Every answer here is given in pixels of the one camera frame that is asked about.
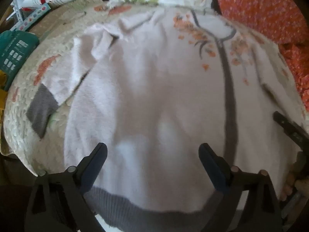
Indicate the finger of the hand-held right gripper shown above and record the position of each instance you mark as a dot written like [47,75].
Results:
[292,130]

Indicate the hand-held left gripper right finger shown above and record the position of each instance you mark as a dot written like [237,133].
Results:
[213,168]

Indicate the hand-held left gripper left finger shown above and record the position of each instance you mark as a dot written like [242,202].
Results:
[95,165]

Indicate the pale pink cardigan grey trim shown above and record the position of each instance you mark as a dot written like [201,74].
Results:
[144,89]

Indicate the person's right hand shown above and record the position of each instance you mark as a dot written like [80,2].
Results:
[288,181]

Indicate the yellow cloth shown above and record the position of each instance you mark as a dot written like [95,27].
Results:
[2,94]

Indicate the orange floral cloth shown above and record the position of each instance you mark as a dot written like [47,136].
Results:
[260,7]

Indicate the quilted heart pattern blanket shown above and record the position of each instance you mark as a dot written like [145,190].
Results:
[60,36]

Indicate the teal package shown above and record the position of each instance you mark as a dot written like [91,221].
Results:
[14,53]

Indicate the white box with coloured dots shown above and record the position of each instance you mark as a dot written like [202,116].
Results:
[33,17]

